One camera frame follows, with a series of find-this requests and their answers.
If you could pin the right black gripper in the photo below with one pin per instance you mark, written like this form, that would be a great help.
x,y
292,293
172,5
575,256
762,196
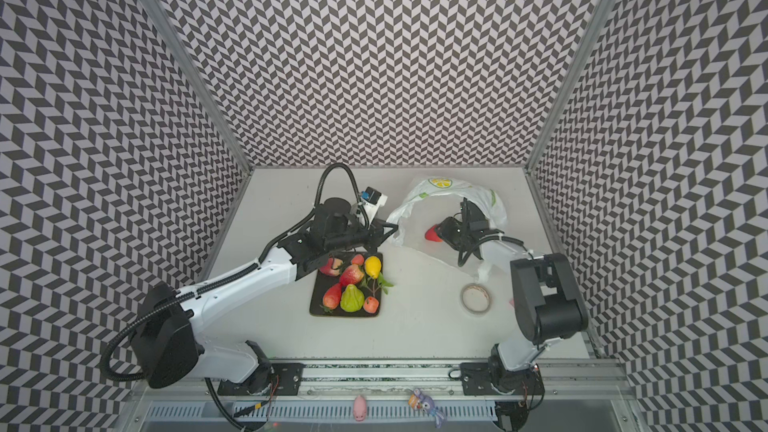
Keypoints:
x,y
466,233

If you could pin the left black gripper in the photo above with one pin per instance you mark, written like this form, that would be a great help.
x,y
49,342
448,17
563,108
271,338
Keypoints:
x,y
378,235

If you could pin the yellow fake lemon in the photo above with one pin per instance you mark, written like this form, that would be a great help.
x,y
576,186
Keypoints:
x,y
373,267

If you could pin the white plastic bag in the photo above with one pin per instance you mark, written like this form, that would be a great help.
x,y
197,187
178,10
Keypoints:
x,y
432,199

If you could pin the red fake apple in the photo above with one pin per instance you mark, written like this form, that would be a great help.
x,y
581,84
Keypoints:
x,y
352,275

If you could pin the fake leafy twig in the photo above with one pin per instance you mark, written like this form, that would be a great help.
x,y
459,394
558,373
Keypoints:
x,y
375,287

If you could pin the green fake fruit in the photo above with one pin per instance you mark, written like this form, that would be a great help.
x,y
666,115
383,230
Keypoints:
x,y
352,299

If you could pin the small peach fake fruit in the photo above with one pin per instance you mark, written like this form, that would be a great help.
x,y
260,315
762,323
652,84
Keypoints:
x,y
371,305

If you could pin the red fake strawberry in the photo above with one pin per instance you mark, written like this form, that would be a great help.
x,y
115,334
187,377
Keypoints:
x,y
331,299

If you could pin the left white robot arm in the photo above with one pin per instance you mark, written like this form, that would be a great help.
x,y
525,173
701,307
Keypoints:
x,y
177,333

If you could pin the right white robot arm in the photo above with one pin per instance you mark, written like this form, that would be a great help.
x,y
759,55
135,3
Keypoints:
x,y
548,304

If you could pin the black square mat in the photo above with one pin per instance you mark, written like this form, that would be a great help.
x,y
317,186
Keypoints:
x,y
323,283

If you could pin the beige masking tape roll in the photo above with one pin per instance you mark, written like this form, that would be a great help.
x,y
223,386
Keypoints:
x,y
475,299

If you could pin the purple toy figure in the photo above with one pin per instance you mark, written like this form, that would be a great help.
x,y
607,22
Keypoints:
x,y
420,401

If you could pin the pink toy figure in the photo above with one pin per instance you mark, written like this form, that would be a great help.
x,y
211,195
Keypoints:
x,y
360,408

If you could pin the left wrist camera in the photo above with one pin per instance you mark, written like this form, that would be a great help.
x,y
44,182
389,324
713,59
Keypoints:
x,y
372,201

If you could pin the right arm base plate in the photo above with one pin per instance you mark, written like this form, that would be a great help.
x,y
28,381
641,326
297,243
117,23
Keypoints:
x,y
480,379

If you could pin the aluminium front rail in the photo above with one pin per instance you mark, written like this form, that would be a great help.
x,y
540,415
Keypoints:
x,y
446,379

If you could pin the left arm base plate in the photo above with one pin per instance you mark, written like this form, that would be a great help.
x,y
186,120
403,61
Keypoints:
x,y
281,379

